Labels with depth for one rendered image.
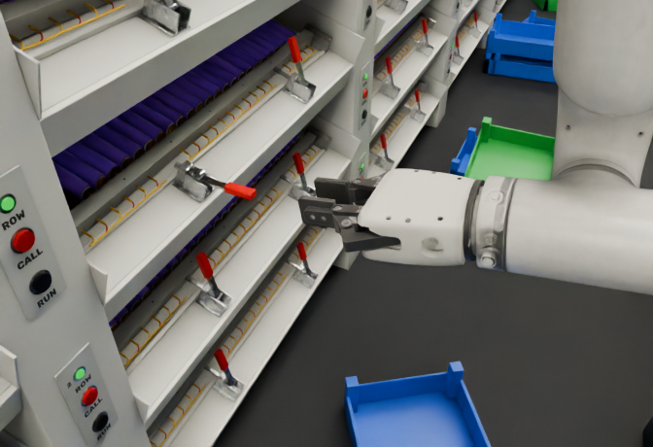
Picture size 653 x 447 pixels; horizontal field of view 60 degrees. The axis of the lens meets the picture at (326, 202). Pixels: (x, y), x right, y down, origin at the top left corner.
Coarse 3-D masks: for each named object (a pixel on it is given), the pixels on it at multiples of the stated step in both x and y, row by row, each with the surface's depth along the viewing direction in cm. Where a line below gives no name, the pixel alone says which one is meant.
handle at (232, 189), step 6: (198, 174) 63; (198, 180) 64; (204, 180) 64; (210, 180) 64; (216, 180) 64; (210, 186) 63; (216, 186) 63; (222, 186) 63; (228, 186) 62; (234, 186) 62; (240, 186) 62; (228, 192) 62; (234, 192) 62; (240, 192) 62; (246, 192) 61; (252, 192) 62; (246, 198) 62; (252, 198) 62
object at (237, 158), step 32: (320, 32) 94; (352, 32) 93; (288, 64) 89; (320, 64) 92; (352, 64) 96; (288, 96) 84; (320, 96) 86; (256, 128) 76; (288, 128) 79; (224, 160) 70; (256, 160) 73; (160, 192) 63; (224, 192) 68; (96, 224) 58; (128, 224) 59; (160, 224) 60; (192, 224) 63; (96, 256) 55; (128, 256) 57; (160, 256) 59; (96, 288) 51; (128, 288) 56
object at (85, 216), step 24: (288, 48) 88; (264, 72) 82; (240, 96) 77; (192, 120) 70; (216, 120) 73; (168, 144) 66; (144, 168) 62; (96, 192) 58; (120, 192) 59; (72, 216) 55; (96, 216) 57; (120, 216) 58; (96, 240) 56
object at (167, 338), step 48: (288, 144) 102; (336, 144) 107; (288, 192) 95; (192, 240) 81; (240, 240) 86; (288, 240) 89; (144, 288) 73; (192, 288) 78; (240, 288) 80; (144, 336) 71; (192, 336) 73; (144, 384) 67
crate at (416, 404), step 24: (384, 384) 96; (408, 384) 97; (432, 384) 98; (456, 384) 97; (360, 408) 97; (384, 408) 97; (408, 408) 97; (432, 408) 97; (456, 408) 97; (360, 432) 94; (384, 432) 94; (408, 432) 94; (432, 432) 94; (456, 432) 94; (480, 432) 89
